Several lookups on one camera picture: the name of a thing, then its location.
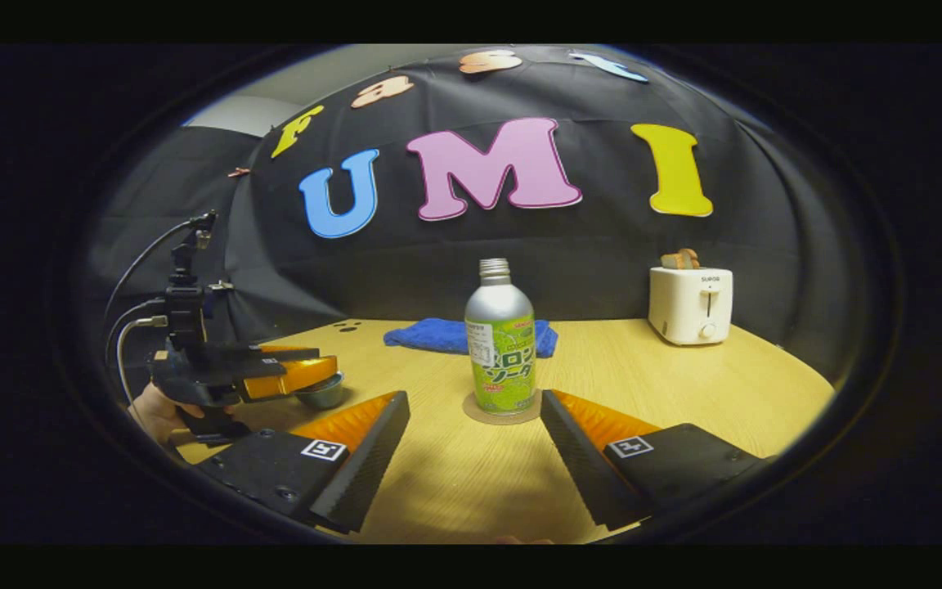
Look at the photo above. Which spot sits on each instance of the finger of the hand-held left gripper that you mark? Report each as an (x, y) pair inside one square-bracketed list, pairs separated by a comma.
[(291, 380), (291, 353)]

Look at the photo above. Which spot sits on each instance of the bread slice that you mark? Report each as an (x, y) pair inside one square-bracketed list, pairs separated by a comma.
[(680, 260)]

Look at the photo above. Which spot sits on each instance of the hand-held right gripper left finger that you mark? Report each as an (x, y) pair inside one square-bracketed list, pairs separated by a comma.
[(369, 474)]

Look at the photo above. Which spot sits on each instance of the white toaster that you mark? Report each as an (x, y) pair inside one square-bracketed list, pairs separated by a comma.
[(684, 307)]

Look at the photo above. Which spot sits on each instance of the silver green water bottle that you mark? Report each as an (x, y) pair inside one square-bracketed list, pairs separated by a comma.
[(500, 315)]

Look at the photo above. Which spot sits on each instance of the round brown coaster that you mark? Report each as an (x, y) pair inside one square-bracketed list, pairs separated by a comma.
[(512, 420)]

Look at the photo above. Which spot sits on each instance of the white and teal teacup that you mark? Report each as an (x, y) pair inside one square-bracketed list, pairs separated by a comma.
[(322, 397)]

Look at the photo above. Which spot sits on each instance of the blue towel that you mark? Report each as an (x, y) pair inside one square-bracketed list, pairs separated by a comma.
[(426, 335)]

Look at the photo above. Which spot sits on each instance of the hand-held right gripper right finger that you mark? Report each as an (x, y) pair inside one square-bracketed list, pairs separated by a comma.
[(577, 474)]

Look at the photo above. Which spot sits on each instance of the black backdrop cloth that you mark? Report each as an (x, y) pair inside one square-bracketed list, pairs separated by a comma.
[(585, 237)]

